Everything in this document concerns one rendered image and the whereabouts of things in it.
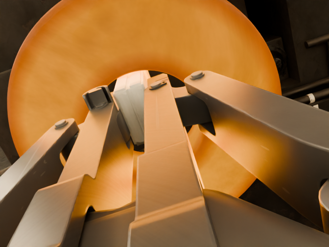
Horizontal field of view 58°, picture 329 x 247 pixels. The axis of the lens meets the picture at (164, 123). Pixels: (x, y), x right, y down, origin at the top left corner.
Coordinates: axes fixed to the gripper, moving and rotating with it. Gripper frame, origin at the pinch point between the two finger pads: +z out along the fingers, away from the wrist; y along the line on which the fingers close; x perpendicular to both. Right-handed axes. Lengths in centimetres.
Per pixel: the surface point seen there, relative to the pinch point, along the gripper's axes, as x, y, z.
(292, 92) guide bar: -15.5, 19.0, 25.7
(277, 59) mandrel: -11.3, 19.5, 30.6
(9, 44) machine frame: 4.9, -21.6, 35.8
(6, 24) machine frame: 7.9, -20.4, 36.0
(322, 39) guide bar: -9.8, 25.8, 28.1
